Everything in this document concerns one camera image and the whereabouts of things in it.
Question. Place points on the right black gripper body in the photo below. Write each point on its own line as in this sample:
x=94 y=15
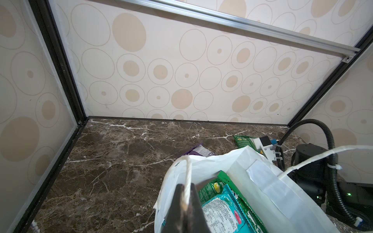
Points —
x=314 y=177

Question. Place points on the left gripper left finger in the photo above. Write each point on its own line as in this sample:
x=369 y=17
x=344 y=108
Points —
x=175 y=217

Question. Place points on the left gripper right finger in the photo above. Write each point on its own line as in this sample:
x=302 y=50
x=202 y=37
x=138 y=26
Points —
x=196 y=221

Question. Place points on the teal snack bag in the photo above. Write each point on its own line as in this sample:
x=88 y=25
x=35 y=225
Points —
x=224 y=215

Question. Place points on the green snack bag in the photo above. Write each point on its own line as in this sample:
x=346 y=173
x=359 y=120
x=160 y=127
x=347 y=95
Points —
x=243 y=141
x=215 y=187

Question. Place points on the white paper gift bag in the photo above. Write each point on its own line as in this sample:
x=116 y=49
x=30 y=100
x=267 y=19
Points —
x=281 y=204

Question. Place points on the small purple snack bag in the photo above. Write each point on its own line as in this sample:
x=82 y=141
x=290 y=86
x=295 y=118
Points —
x=200 y=150

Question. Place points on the horizontal aluminium back bar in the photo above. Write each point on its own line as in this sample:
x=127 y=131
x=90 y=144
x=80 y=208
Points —
x=189 y=10

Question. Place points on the black right frame post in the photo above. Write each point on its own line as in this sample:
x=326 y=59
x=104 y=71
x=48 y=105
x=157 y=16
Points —
x=333 y=78

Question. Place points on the black frame post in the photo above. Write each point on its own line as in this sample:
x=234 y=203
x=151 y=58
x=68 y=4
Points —
x=40 y=116
x=333 y=78

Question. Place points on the black left frame post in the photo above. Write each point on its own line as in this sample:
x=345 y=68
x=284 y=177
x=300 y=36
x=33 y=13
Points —
x=40 y=116

